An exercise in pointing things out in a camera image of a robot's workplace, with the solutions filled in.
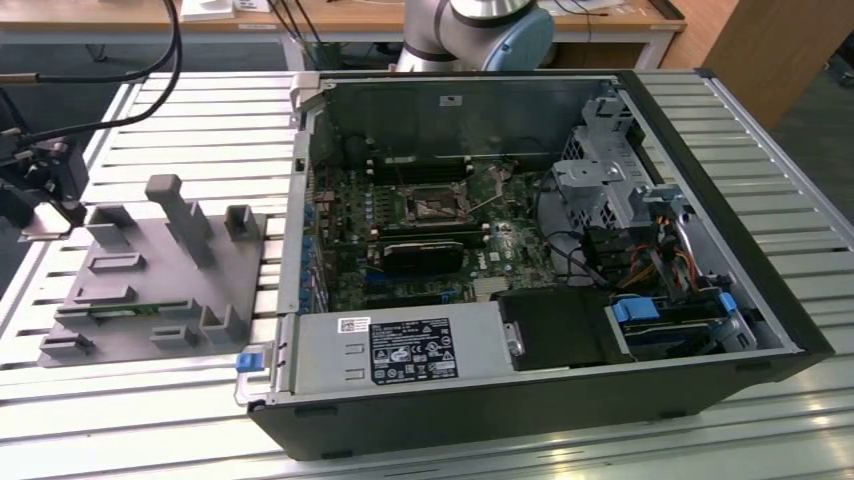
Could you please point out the white box with dark print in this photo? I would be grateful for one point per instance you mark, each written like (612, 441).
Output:
(256, 6)

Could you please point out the green RAM stick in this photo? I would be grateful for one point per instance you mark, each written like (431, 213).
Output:
(127, 312)

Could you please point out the white cardboard box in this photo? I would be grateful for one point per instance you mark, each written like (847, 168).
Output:
(207, 10)

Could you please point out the silver power supply with label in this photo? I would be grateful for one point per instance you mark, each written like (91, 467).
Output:
(320, 350)

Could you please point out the wooden desk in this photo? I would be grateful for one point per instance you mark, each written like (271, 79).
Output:
(67, 12)

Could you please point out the CPU socket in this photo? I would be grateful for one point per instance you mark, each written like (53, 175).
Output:
(434, 205)

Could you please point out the wooden cabinet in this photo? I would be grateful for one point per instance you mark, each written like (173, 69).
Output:
(767, 50)

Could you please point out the silver metal drive cage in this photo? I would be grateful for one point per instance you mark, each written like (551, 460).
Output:
(600, 175)

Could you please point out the black plastic shroud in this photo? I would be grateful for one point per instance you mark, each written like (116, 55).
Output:
(560, 325)

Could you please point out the hard disk in blue carrier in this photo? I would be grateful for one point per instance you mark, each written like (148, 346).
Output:
(634, 310)

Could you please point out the green motherboard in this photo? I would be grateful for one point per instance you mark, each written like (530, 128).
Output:
(520, 250)

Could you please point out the grey parts rack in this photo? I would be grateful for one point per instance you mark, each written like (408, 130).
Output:
(167, 280)

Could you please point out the blue case latch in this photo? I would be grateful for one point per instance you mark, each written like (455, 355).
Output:
(249, 362)

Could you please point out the black PC case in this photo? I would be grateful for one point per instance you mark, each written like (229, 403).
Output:
(467, 425)

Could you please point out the silver chipset heatsink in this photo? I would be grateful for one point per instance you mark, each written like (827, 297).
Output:
(490, 290)

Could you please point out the blue disk bay latch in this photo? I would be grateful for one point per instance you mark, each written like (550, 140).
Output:
(727, 305)

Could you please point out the black graphics card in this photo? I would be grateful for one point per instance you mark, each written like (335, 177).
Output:
(427, 260)

